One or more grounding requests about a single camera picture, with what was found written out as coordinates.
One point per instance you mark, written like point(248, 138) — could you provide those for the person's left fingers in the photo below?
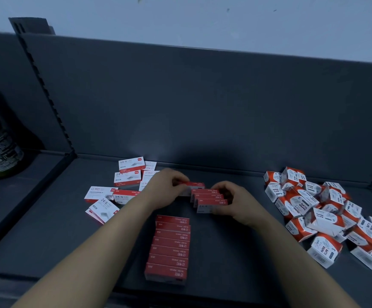
point(179, 179)

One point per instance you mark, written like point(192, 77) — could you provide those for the row of red staple boxes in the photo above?
point(170, 250)

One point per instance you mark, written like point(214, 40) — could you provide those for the person's left hand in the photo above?
point(162, 189)

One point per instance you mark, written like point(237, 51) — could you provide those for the dark grey shelf back panel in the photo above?
point(211, 109)

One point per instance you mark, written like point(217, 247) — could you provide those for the person's right forearm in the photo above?
point(296, 269)

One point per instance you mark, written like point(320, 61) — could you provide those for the loose heap of staple boxes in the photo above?
point(126, 179)

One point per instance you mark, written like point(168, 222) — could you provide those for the person's right hand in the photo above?
point(242, 206)

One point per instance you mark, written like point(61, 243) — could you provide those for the person's left forearm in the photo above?
point(86, 258)

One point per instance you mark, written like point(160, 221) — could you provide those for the person's right fingers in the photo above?
point(223, 186)

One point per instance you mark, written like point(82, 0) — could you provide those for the pile of paper clip boxes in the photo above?
point(324, 218)

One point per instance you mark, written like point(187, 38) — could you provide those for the slotted shelf upright post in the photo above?
point(41, 83)

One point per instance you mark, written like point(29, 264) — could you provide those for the small red staple box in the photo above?
point(195, 186)
point(209, 196)
point(205, 191)
point(210, 205)

